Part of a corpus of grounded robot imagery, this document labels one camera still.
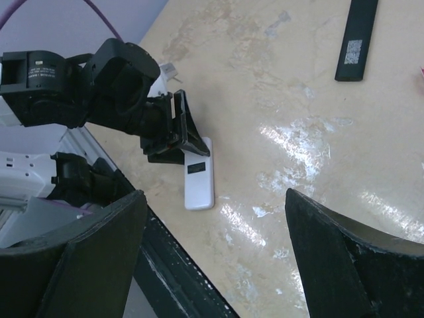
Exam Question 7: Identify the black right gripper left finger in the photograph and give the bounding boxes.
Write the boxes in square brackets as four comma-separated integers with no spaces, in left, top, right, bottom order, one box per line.
[1,190,147,317]

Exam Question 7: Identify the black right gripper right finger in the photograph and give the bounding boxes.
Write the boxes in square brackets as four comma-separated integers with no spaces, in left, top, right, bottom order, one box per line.
[285,189,423,317]

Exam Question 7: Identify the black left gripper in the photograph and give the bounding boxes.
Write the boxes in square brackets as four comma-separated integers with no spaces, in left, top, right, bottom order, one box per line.
[138,89,211,163]

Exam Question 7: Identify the white remote control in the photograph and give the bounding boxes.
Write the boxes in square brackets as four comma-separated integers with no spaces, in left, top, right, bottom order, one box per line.
[184,137,215,211]

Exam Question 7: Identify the black remote control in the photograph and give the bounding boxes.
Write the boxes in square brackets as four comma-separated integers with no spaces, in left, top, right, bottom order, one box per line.
[335,0,378,82]

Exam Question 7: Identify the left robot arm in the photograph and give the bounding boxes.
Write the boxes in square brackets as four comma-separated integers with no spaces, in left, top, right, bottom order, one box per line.
[1,38,211,164]

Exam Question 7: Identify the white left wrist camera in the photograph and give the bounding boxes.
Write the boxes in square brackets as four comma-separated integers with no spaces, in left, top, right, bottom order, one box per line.
[148,62,178,97]

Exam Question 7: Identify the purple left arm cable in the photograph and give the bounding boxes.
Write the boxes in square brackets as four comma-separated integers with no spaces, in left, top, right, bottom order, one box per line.
[0,0,126,44]

